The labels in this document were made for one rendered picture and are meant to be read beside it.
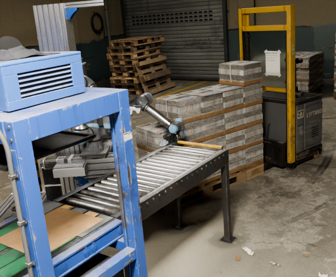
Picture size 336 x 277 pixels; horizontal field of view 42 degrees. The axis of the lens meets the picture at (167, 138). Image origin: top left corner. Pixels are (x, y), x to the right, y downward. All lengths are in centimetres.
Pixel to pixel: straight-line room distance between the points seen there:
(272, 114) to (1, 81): 402
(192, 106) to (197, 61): 772
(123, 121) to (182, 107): 209
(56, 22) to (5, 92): 192
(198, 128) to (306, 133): 158
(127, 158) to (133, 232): 41
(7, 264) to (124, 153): 77
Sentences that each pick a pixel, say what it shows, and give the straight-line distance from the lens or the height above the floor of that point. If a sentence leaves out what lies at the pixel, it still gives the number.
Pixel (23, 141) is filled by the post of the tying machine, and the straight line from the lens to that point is 180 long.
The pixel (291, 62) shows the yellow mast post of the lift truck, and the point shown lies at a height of 125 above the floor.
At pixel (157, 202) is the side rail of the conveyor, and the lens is 284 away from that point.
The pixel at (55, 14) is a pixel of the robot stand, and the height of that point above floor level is 194.
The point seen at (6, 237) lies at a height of 80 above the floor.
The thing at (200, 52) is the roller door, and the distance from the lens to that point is 1196.
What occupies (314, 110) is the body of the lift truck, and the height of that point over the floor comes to 62.
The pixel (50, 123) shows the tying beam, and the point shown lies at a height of 150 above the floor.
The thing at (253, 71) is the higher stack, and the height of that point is 120.
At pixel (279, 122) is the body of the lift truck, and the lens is 546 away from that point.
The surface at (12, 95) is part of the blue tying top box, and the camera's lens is 197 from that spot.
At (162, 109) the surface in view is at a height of 96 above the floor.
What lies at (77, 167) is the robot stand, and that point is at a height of 73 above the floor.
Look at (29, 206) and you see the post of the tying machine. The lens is 187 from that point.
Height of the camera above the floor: 191
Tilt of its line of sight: 16 degrees down
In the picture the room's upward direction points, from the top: 5 degrees counter-clockwise
